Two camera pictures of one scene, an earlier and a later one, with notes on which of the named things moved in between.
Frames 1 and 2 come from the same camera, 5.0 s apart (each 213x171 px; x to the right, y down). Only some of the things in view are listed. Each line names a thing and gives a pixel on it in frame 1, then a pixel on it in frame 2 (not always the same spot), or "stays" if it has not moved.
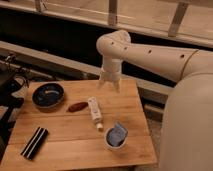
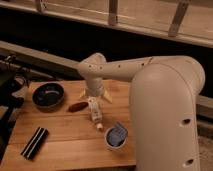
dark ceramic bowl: [48, 95] stays
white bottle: [96, 113] stays
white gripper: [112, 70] to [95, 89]
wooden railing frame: [189, 21] stays
